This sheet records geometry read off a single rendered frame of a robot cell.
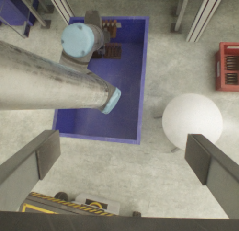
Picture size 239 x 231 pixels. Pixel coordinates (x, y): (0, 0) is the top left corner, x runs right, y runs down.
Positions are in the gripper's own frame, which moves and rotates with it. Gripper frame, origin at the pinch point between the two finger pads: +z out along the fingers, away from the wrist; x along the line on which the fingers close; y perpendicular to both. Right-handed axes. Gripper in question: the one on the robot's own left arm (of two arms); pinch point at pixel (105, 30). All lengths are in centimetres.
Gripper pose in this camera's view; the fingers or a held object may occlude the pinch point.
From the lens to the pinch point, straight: 87.9
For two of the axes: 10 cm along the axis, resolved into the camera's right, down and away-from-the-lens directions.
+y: -0.1, 9.0, 4.4
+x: 9.9, 0.7, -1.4
